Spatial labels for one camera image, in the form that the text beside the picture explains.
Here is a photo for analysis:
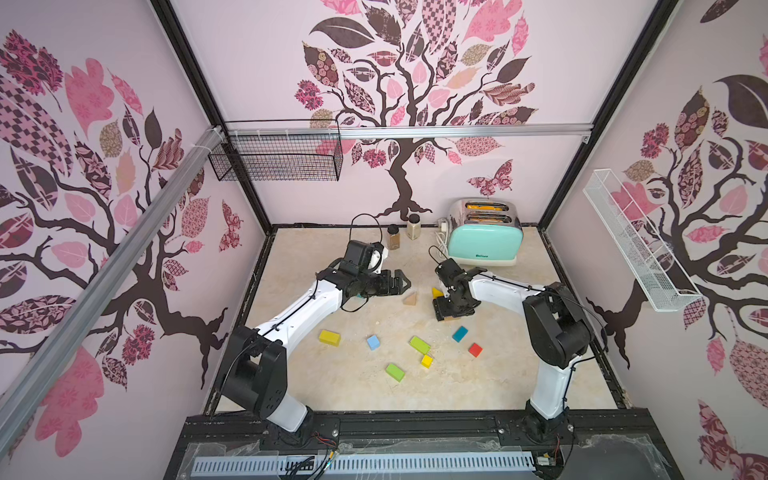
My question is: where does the small teal block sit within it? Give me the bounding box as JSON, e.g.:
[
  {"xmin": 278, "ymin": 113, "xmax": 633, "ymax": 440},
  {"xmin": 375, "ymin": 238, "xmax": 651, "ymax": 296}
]
[{"xmin": 452, "ymin": 326, "xmax": 468, "ymax": 343}]

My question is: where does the green rectangle block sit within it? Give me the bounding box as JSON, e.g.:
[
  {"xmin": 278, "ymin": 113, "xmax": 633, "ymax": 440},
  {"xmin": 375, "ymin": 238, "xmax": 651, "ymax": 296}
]
[
  {"xmin": 385, "ymin": 363, "xmax": 406, "ymax": 382},
  {"xmin": 409, "ymin": 336, "xmax": 431, "ymax": 355}
]

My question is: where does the red cube block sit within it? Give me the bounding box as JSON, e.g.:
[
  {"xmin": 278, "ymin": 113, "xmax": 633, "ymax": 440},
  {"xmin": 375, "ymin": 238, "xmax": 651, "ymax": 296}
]
[{"xmin": 469, "ymin": 343, "xmax": 483, "ymax": 358}]

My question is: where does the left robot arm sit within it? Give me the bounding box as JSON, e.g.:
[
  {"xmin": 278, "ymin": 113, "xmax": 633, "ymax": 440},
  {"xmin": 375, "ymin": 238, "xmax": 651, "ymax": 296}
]
[{"xmin": 214, "ymin": 267, "xmax": 411, "ymax": 436}]

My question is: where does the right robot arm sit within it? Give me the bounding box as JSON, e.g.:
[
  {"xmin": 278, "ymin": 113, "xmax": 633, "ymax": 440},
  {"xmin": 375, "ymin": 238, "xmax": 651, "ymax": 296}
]
[{"xmin": 433, "ymin": 260, "xmax": 594, "ymax": 444}]

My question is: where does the brown spice jar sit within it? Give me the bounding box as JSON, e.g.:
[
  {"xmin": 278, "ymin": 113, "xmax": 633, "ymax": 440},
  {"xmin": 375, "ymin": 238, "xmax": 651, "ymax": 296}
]
[{"xmin": 387, "ymin": 224, "xmax": 401, "ymax": 251}]

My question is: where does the pale spice jar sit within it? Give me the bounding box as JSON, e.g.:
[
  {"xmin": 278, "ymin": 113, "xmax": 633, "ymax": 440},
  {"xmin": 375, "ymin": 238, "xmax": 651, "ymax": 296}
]
[{"xmin": 406, "ymin": 213, "xmax": 421, "ymax": 240}]

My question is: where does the light blue cube block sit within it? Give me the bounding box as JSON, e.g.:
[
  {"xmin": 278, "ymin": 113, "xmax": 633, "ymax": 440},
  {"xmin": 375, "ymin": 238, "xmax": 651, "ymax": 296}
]
[{"xmin": 366, "ymin": 335, "xmax": 381, "ymax": 351}]

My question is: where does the mint green toaster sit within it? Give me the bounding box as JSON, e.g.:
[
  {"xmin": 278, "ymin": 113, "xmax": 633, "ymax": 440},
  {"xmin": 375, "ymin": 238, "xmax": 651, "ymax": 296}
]
[{"xmin": 446, "ymin": 198, "xmax": 524, "ymax": 267}]

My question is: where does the yellow rectangle block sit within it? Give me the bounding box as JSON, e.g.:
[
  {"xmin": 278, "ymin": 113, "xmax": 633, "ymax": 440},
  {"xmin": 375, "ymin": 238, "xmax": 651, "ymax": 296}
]
[{"xmin": 318, "ymin": 330, "xmax": 341, "ymax": 347}]

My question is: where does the green rectangle block front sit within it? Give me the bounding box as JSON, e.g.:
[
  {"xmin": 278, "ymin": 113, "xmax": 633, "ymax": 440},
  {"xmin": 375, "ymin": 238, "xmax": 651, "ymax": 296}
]
[{"xmin": 385, "ymin": 363, "xmax": 406, "ymax": 382}]

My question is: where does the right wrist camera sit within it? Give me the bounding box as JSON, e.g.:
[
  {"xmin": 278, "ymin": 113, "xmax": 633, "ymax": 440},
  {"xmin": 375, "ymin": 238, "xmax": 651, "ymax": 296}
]
[{"xmin": 435, "ymin": 258, "xmax": 465, "ymax": 286}]

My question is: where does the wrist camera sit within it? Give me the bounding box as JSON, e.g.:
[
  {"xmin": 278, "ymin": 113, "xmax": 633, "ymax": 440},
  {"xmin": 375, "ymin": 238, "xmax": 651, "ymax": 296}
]
[
  {"xmin": 339, "ymin": 240, "xmax": 385, "ymax": 276},
  {"xmin": 435, "ymin": 258, "xmax": 465, "ymax": 286}
]

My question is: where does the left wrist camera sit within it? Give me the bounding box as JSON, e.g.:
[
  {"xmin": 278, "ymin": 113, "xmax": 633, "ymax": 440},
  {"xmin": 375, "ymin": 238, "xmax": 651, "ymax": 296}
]
[{"xmin": 339, "ymin": 240, "xmax": 385, "ymax": 276}]

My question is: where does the white toaster power cord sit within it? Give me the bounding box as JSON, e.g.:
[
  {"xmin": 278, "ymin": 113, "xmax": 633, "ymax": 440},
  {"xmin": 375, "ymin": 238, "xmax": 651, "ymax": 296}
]
[{"xmin": 435, "ymin": 218, "xmax": 452, "ymax": 263}]

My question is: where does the black wire basket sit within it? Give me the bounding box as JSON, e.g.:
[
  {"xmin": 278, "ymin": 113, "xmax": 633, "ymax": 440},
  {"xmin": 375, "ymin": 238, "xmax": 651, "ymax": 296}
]
[{"xmin": 208, "ymin": 118, "xmax": 344, "ymax": 182}]

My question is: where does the aluminium frame bar rear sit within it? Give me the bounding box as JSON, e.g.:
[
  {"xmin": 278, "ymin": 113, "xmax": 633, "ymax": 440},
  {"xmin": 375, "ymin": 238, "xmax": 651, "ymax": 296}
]
[{"xmin": 228, "ymin": 123, "xmax": 593, "ymax": 140}]

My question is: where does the aluminium frame bar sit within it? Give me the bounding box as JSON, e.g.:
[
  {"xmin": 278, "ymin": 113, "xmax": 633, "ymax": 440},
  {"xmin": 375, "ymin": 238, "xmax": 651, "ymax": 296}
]
[
  {"xmin": 228, "ymin": 123, "xmax": 593, "ymax": 140},
  {"xmin": 1, "ymin": 126, "xmax": 225, "ymax": 455}
]

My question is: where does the white slotted cable duct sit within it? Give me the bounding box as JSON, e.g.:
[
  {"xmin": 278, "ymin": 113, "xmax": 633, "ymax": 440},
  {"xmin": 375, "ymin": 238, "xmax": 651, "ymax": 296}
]
[{"xmin": 189, "ymin": 451, "xmax": 536, "ymax": 479}]

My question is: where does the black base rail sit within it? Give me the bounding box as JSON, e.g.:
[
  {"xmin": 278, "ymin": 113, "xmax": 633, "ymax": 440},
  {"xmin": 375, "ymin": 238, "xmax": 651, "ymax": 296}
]
[{"xmin": 165, "ymin": 409, "xmax": 681, "ymax": 479}]

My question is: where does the white wire shelf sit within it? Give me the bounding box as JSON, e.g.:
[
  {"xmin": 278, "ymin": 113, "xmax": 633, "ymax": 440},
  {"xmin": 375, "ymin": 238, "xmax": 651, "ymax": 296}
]
[{"xmin": 583, "ymin": 169, "xmax": 703, "ymax": 313}]

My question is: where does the aluminium frame bar left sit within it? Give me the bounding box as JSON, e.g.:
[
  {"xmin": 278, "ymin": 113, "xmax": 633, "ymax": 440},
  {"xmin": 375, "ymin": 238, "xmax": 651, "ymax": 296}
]
[{"xmin": 1, "ymin": 126, "xmax": 225, "ymax": 455}]

